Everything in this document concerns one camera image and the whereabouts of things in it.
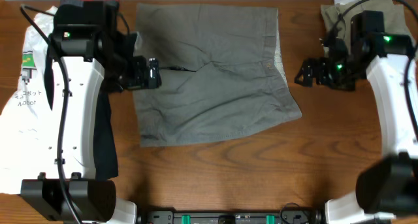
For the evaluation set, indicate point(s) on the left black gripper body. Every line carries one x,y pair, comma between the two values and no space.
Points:
137,80

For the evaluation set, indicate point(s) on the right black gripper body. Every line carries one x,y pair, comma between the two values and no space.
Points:
340,74

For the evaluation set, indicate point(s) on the grey shorts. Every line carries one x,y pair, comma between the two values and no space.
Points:
221,70

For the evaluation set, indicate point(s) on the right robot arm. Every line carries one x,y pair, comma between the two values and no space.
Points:
388,189

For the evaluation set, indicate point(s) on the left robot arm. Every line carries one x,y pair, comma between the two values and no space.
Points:
77,200

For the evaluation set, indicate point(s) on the khaki folded shorts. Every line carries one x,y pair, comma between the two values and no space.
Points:
393,14

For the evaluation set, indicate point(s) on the black shorts red waistband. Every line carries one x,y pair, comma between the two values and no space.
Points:
104,136

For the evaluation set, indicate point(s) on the white printed t-shirt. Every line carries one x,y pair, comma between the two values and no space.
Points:
28,125

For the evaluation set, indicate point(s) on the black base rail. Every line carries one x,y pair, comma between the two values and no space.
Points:
290,213

